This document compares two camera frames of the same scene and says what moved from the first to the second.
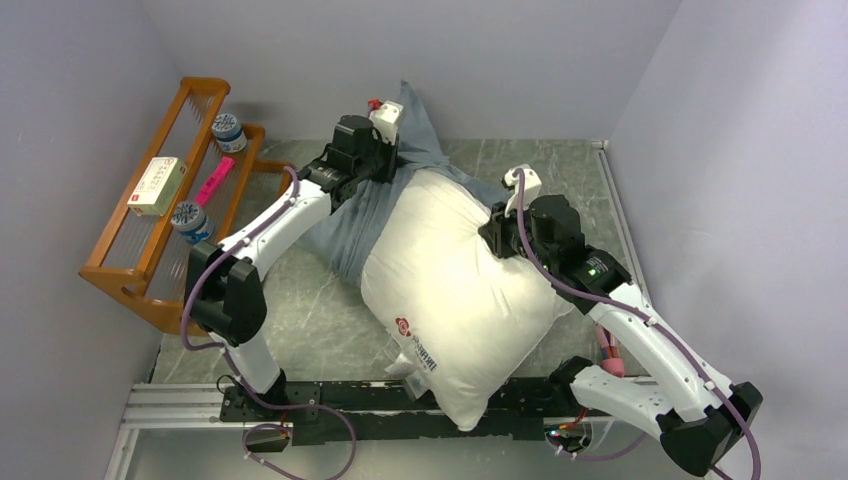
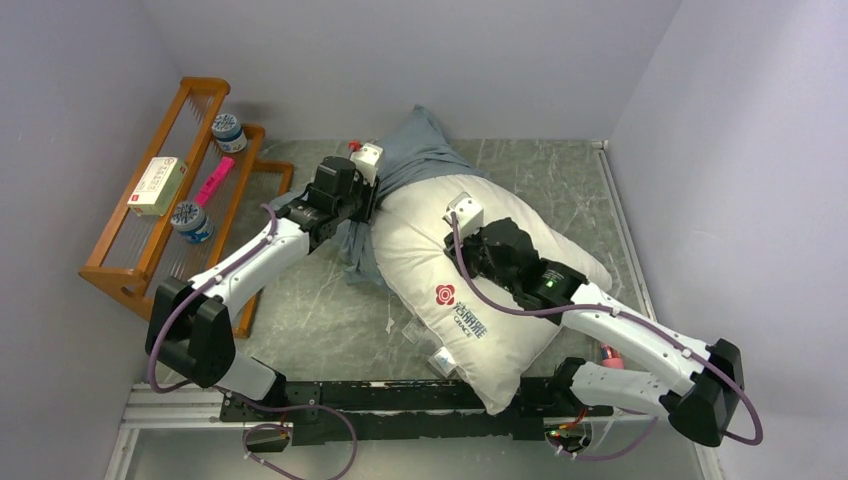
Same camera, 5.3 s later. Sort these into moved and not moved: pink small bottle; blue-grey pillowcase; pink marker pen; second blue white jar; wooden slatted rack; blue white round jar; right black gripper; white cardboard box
Moved: right black gripper; blue-grey pillowcase
Not moved: pink small bottle; white cardboard box; second blue white jar; wooden slatted rack; pink marker pen; blue white round jar
